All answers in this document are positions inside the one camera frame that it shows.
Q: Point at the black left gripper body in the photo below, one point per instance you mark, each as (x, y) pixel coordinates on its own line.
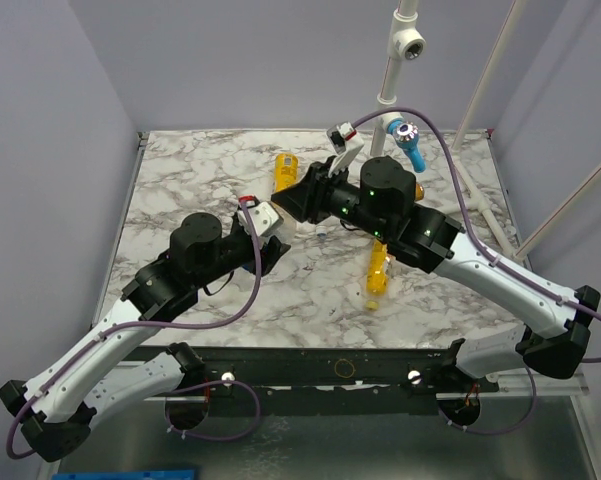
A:
(237, 250)

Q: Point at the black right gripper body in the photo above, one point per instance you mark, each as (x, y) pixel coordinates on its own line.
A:
(318, 190)

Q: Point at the clear bottle blue label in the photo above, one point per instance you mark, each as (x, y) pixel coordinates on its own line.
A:
(250, 266)

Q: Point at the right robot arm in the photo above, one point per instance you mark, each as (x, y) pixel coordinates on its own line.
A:
(553, 335)

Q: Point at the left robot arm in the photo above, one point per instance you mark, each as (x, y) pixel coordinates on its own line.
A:
(56, 410)

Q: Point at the yellow bottle at back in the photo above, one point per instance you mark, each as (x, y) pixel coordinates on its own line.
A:
(285, 171)

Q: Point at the yellow bottle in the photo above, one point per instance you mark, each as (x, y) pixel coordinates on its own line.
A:
(285, 171)
(377, 277)

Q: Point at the small clear bottle white cap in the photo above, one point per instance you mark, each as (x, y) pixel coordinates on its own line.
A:
(322, 231)

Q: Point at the yellow bottle near centre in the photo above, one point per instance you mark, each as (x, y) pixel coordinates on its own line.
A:
(377, 277)

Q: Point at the orange plastic faucet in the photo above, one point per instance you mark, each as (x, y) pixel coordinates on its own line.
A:
(419, 192)

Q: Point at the blue plastic faucet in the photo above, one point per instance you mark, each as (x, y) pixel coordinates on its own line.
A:
(406, 136)

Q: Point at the blue tray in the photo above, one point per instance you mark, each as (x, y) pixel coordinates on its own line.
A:
(178, 474)

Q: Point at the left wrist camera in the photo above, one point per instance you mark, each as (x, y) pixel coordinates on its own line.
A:
(264, 217)

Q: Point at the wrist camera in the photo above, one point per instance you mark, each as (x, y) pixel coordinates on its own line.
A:
(347, 143)
(264, 217)

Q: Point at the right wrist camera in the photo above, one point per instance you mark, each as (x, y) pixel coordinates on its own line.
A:
(347, 143)

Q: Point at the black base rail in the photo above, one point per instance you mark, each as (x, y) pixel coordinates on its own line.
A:
(328, 382)

